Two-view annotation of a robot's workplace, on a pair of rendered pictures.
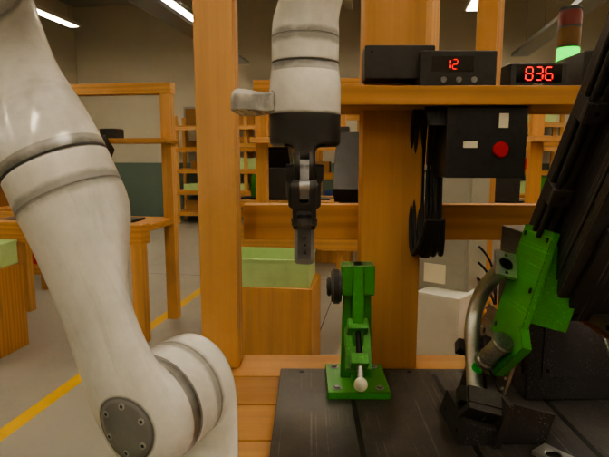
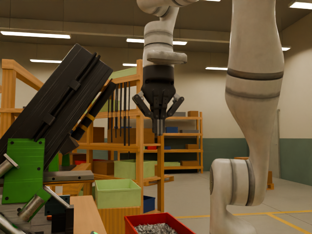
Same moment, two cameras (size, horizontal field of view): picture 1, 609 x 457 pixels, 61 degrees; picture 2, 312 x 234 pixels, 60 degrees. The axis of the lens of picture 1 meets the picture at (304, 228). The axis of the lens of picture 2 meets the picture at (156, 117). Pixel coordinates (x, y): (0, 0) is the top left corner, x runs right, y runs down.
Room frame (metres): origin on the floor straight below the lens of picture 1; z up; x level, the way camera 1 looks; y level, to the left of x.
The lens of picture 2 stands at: (0.76, 0.60, 1.28)
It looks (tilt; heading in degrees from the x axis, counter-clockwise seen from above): 4 degrees up; 252
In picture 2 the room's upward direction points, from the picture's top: straight up
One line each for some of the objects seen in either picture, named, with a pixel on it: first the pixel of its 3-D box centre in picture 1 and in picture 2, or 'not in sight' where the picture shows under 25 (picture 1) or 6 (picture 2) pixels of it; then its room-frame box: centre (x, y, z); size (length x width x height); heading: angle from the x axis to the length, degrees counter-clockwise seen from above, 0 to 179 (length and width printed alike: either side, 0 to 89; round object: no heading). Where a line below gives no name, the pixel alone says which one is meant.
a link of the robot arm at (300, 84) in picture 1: (287, 84); (160, 54); (0.56, 0.02, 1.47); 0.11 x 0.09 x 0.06; 90
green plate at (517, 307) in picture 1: (540, 285); (26, 168); (0.90, -0.42, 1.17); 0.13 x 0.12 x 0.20; 90
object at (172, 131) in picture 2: not in sight; (158, 141); (-2.30, -8.58, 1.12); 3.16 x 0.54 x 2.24; 171
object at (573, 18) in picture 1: (570, 17); not in sight; (1.26, -0.61, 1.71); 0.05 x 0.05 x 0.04
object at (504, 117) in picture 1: (478, 142); not in sight; (1.17, -0.38, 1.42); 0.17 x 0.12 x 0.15; 90
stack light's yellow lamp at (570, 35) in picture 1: (568, 38); not in sight; (1.26, -0.61, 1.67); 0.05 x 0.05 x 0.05
